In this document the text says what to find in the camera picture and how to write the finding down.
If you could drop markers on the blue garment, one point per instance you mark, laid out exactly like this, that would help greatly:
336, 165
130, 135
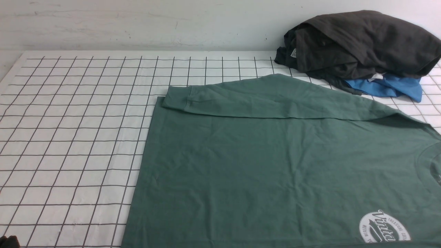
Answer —
389, 85

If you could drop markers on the dark grey garment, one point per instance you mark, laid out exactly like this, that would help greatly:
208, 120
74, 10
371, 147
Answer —
358, 45

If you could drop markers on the white grid table cloth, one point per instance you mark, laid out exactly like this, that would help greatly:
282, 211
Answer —
74, 127

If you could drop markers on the green long sleeve shirt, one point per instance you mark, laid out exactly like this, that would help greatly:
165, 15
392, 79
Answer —
276, 162

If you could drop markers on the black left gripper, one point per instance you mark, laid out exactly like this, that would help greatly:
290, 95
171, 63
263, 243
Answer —
9, 242

